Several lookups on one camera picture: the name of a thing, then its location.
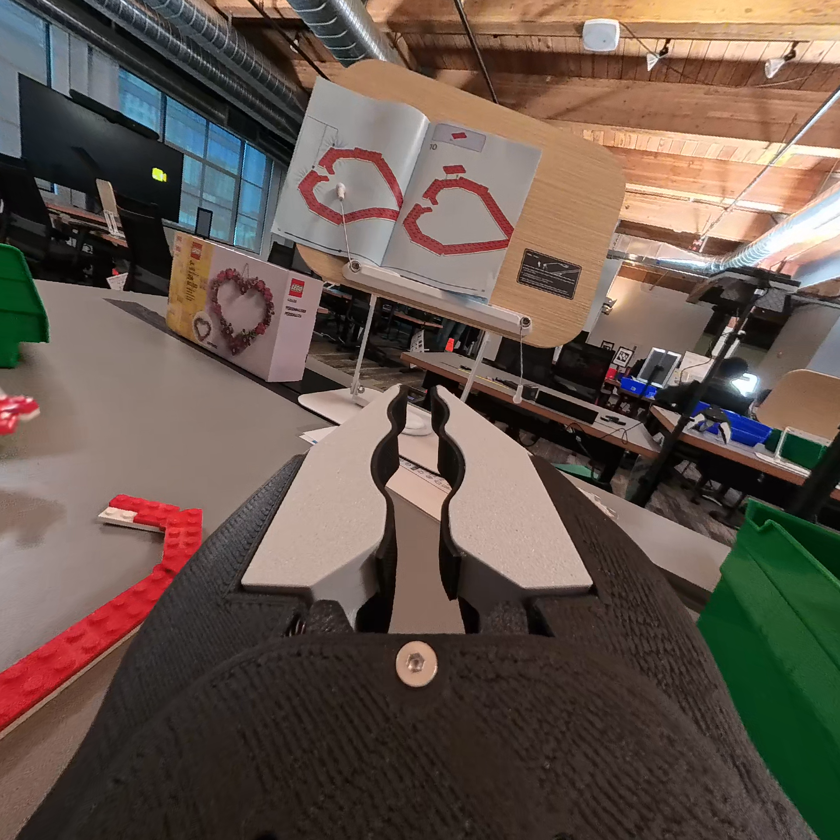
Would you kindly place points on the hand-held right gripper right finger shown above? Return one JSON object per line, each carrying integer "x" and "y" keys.
{"x": 518, "y": 525}

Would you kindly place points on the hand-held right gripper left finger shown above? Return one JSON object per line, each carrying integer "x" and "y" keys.
{"x": 315, "y": 525}

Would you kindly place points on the red lego heart frame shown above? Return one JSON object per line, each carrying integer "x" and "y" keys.
{"x": 184, "y": 538}

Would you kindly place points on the small red lego segment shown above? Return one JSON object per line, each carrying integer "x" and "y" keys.
{"x": 19, "y": 407}

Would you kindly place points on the instruction booklet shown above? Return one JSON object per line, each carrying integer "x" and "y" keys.
{"x": 354, "y": 118}

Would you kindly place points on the lego set box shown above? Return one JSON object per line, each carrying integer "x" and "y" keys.
{"x": 289, "y": 341}

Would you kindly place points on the green sheet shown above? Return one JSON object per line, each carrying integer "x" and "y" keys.
{"x": 581, "y": 476}

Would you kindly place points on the leaflet in clear sleeve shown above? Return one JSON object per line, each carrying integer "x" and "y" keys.
{"x": 420, "y": 485}

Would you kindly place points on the long office desk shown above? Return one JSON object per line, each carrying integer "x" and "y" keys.
{"x": 492, "y": 388}

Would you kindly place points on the black computer monitor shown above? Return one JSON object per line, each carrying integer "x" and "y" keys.
{"x": 584, "y": 367}

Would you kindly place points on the blue storage bins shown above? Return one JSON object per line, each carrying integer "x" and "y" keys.
{"x": 741, "y": 430}

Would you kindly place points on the green plastic bin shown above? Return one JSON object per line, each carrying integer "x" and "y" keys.
{"x": 19, "y": 315}
{"x": 774, "y": 656}

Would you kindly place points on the background green bins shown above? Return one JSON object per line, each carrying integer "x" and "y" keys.
{"x": 807, "y": 453}

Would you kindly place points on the black vertical pole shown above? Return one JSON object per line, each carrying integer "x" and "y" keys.
{"x": 817, "y": 472}

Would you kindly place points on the background wooden book stand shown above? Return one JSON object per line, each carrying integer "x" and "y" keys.
{"x": 800, "y": 400}

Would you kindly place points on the studio light on stand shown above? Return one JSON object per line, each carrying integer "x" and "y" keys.
{"x": 741, "y": 289}

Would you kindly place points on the track spotlight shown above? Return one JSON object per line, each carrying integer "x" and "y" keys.
{"x": 656, "y": 59}
{"x": 778, "y": 64}

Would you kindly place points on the white ceiling access point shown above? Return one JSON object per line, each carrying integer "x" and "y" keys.
{"x": 602, "y": 36}

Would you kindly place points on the silver spiral duct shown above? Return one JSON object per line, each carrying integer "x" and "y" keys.
{"x": 774, "y": 229}
{"x": 341, "y": 29}

